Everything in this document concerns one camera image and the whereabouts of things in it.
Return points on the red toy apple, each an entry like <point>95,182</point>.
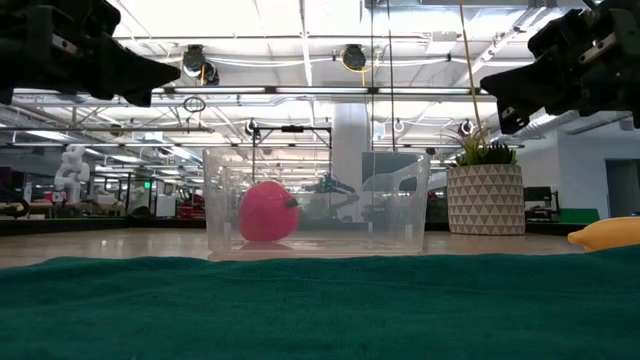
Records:
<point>265,212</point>

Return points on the potted plant in patterned pot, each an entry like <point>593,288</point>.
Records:
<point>485,200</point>

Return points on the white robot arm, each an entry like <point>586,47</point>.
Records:
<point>72,170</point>

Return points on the dark green cloth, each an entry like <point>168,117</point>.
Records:
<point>320,310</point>

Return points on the green background robot arm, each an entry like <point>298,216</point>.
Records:
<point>330,186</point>

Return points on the clear plastic tupperware container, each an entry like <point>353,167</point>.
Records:
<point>390,220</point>

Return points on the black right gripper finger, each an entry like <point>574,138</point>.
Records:
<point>522,87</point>
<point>514,121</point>

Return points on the black metal table frame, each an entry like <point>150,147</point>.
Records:
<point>100,226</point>

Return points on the yellow toy banana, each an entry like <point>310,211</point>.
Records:
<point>610,232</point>

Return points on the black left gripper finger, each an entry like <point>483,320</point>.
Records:
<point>139,99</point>
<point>130,70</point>

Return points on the black background rig frame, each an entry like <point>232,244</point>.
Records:
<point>292,128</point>

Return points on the green board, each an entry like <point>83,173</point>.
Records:
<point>580,215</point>

